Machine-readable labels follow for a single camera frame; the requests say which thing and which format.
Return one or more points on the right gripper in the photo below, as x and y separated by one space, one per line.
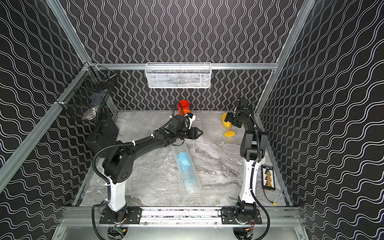
229 118

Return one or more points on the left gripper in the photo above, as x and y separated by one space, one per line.
189 132

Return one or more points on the red plastic wine glass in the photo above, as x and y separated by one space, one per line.
183 107

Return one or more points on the bubble blue glass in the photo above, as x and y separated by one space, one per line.
189 180

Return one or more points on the bubble yellow glass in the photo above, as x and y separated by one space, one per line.
211 123

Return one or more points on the bubble orange glass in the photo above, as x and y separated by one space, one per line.
154 174

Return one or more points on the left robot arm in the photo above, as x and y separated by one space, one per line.
119 167

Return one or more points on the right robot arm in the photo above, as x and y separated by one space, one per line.
252 150

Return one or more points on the black battery charger box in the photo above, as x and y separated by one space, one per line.
268 178

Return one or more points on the black speaker box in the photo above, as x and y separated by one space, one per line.
105 134

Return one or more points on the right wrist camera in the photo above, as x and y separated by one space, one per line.
243 105

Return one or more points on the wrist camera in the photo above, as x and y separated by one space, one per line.
180 122
243 105

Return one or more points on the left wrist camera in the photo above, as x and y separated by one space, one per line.
180 122

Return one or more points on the white wire mesh basket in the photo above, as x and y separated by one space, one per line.
179 75

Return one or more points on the black wire mesh basket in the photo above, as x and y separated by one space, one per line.
88 100

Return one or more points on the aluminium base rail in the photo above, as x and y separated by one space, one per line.
173 217

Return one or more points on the aluminium frame corner post left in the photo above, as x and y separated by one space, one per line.
69 30

